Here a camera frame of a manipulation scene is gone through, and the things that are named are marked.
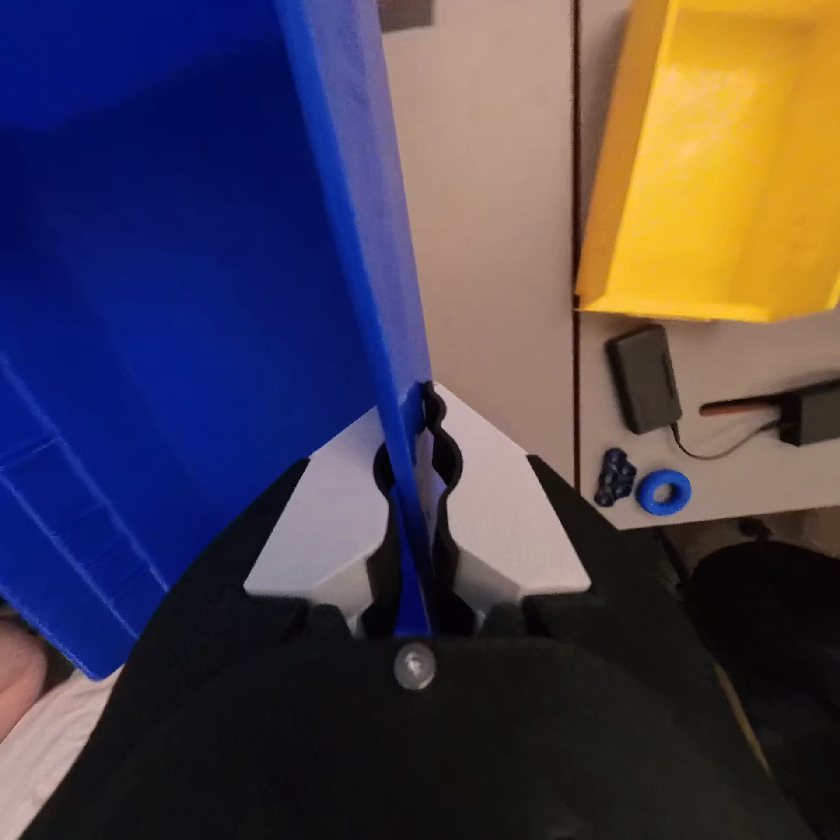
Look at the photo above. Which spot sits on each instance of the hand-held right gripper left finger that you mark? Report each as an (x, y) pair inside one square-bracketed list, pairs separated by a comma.
[(321, 525)]

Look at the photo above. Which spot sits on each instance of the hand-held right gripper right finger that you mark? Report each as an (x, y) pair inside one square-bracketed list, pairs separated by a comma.
[(505, 525)]

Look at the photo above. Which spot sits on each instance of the blue plastic bin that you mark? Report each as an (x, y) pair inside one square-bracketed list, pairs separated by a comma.
[(197, 262)]

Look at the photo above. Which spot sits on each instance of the person's left forearm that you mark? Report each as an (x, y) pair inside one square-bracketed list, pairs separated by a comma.
[(19, 676)]

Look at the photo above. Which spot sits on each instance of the black adapter box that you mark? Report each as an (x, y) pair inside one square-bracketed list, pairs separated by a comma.
[(817, 413)]

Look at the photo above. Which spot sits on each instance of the small dark blue object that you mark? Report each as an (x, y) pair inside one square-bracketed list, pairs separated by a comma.
[(613, 476)]

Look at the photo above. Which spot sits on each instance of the thin dark rod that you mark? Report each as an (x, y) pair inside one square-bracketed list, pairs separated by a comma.
[(741, 407)]

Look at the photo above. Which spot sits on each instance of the person's white clothing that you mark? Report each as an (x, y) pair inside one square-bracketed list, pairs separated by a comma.
[(39, 787)]

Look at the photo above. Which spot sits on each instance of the yellow plastic bin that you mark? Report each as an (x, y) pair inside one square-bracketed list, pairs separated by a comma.
[(722, 164)]

